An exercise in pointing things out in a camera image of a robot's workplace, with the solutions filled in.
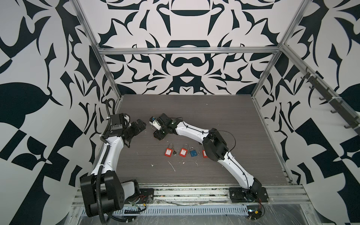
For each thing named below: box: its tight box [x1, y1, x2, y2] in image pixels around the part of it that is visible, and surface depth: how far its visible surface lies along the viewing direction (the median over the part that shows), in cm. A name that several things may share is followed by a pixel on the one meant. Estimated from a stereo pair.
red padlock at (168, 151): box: [164, 142, 174, 158], surface depth 91 cm
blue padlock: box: [189, 146, 198, 158], surface depth 91 cm
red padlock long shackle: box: [179, 142, 189, 158], surface depth 91 cm
